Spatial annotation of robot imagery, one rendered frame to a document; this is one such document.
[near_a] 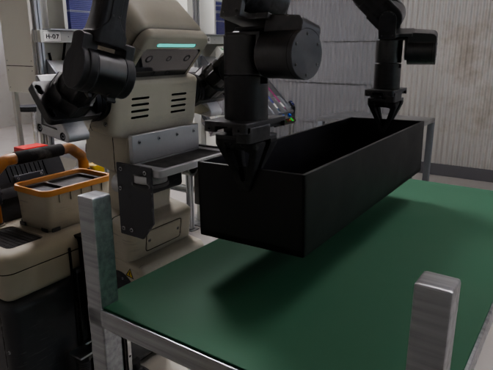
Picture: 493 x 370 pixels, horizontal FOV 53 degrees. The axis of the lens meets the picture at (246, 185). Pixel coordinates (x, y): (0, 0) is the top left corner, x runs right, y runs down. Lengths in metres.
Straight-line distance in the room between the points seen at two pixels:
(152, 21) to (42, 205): 0.58
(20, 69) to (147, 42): 2.54
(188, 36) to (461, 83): 4.43
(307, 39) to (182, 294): 0.37
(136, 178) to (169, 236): 0.25
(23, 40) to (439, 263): 3.02
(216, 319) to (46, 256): 0.76
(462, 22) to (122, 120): 4.57
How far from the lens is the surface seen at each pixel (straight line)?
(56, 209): 1.38
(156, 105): 1.13
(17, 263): 1.29
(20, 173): 1.59
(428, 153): 3.78
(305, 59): 0.58
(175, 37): 1.07
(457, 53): 5.35
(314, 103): 5.81
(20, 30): 3.49
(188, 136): 1.19
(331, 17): 5.72
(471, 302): 0.74
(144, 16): 1.06
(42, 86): 1.01
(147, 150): 1.09
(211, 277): 0.74
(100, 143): 1.18
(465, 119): 5.37
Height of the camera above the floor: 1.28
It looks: 16 degrees down
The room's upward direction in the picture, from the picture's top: straight up
